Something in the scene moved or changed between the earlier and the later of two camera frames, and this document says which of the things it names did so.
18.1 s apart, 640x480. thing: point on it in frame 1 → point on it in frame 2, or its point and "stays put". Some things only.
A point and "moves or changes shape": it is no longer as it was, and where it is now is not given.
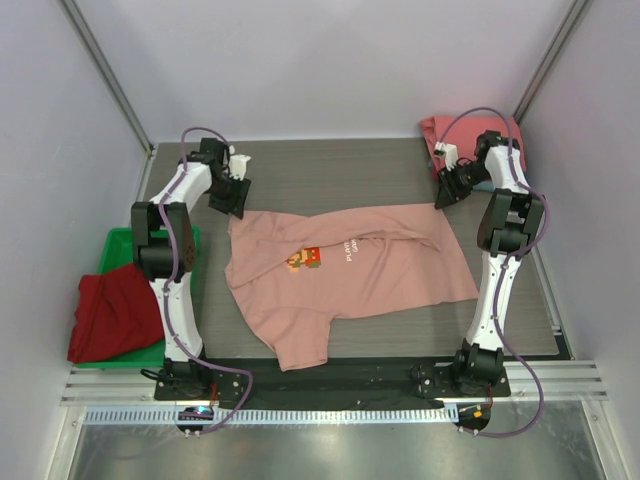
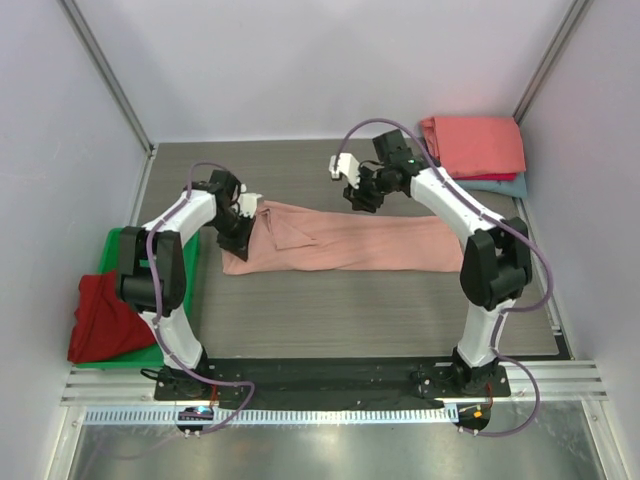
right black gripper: [450, 183] → [364, 191]
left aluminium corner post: [116, 92] stays put
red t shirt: [117, 311] stays put
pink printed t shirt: [296, 272] moves or changes shape
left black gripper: [234, 205] → [239, 246]
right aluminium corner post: [573, 18] stays put
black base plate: [344, 383] stays put
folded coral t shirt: [465, 133] stays put
